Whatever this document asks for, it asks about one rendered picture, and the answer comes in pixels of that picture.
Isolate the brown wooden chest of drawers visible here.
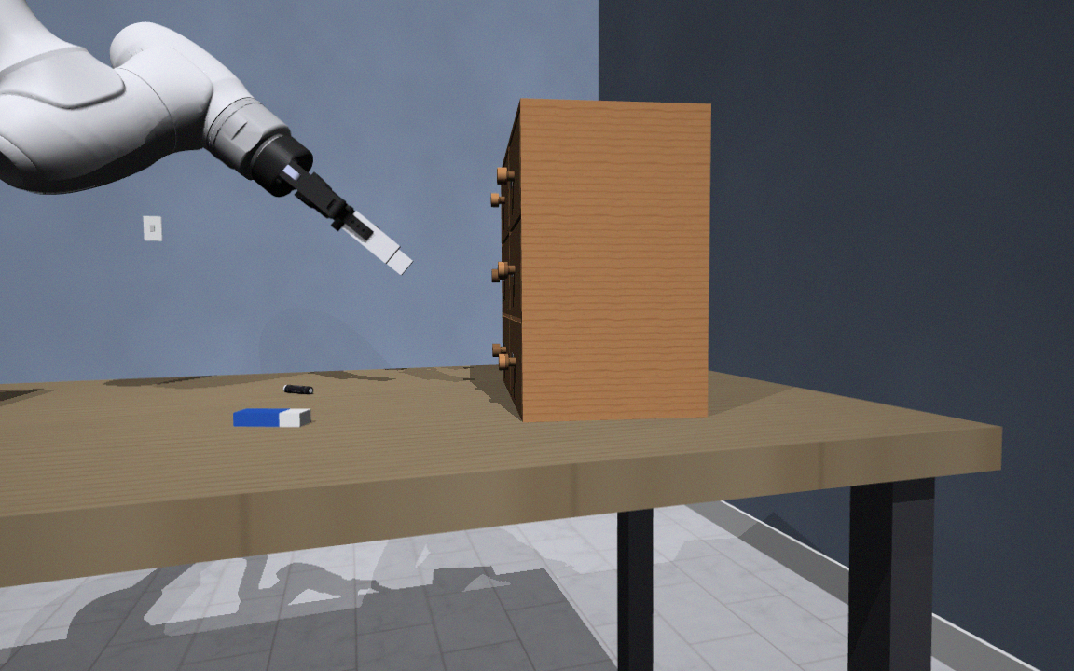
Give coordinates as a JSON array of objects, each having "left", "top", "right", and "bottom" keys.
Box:
[{"left": 502, "top": 98, "right": 711, "bottom": 422}]

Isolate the brown wooden drawer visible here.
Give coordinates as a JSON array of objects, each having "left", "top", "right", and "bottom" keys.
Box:
[
  {"left": 499, "top": 319, "right": 522, "bottom": 414},
  {"left": 497, "top": 113, "right": 520, "bottom": 225},
  {"left": 491, "top": 238, "right": 510, "bottom": 310},
  {"left": 498, "top": 220, "right": 521, "bottom": 312},
  {"left": 491, "top": 155, "right": 509, "bottom": 239},
  {"left": 492, "top": 316, "right": 510, "bottom": 390}
]

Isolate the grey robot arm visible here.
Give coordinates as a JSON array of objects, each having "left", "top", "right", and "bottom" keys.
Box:
[{"left": 0, "top": 0, "right": 291, "bottom": 195}]

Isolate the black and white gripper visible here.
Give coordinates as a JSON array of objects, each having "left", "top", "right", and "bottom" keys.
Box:
[{"left": 252, "top": 135, "right": 413, "bottom": 276}]

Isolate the white and blue eraser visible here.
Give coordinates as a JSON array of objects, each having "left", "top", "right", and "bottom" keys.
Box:
[{"left": 233, "top": 408, "right": 311, "bottom": 427}]

